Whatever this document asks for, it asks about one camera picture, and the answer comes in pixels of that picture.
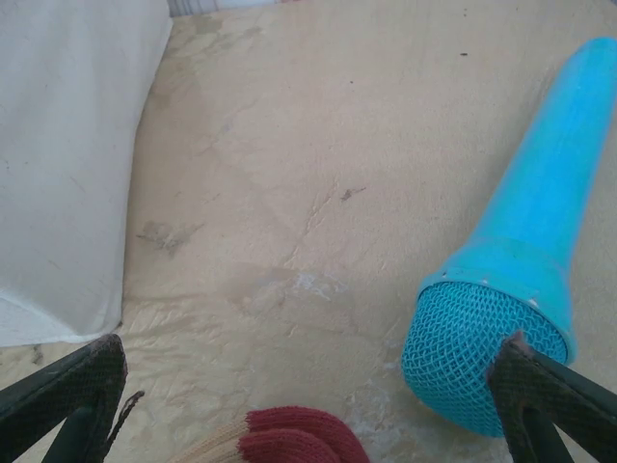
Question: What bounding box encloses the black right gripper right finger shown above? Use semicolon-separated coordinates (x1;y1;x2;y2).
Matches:
486;331;617;463

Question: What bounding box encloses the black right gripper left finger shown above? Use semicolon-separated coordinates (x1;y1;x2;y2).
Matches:
0;334;129;463

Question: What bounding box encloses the dark red sock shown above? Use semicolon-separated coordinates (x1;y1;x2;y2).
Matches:
166;406;371;463

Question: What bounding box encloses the white fabric organizer box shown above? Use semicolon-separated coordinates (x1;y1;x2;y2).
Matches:
0;0;174;348

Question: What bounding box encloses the blue plastic tube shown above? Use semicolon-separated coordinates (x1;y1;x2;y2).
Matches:
400;37;617;439

